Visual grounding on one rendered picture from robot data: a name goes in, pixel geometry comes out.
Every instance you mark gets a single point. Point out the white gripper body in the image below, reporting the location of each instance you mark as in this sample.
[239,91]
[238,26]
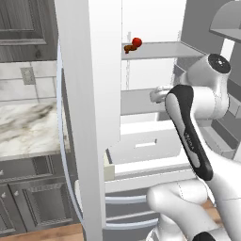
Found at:
[158,95]

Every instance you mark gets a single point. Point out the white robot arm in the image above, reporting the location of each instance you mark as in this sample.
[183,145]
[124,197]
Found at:
[219,175]

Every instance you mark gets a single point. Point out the grey fridge shelf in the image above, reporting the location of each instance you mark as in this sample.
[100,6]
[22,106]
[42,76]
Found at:
[138,102]
[157,49]

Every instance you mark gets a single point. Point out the white fridge crisper drawer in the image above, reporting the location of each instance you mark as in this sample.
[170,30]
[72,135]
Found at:
[147,142]

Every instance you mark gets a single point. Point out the brown chicken drumstick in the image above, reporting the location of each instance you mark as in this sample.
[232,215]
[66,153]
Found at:
[128,48]

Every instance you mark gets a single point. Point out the white left fridge door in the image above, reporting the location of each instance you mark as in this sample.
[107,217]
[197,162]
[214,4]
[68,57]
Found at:
[91,94]

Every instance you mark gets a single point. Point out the white fridge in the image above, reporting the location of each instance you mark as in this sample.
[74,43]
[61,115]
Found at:
[147,19]

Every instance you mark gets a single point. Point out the grey right fridge door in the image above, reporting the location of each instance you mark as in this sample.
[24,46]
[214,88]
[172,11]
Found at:
[204,28]

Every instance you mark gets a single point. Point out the red tomato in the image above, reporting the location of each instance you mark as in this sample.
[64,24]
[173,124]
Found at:
[137,41]

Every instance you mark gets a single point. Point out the white freezer drawer front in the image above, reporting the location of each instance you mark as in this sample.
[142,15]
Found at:
[128,212]

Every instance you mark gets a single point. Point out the dark grey drawer front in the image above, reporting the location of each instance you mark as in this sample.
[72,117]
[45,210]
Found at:
[25,169]

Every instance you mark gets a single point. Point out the dark grey base cupboard door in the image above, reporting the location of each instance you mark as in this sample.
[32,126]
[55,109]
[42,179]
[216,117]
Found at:
[8,213]
[44,204]

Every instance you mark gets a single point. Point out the silver cupboard knob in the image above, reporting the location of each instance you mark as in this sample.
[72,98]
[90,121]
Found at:
[16,193]
[3,195]

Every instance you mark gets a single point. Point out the silver drawer knob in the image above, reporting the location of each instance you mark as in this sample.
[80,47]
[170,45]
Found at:
[1,172]

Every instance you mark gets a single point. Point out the grey wall socket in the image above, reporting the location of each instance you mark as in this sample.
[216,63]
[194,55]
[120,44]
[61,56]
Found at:
[28,75]

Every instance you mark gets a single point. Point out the dark grey wall cupboard door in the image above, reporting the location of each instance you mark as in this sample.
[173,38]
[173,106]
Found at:
[25,28]

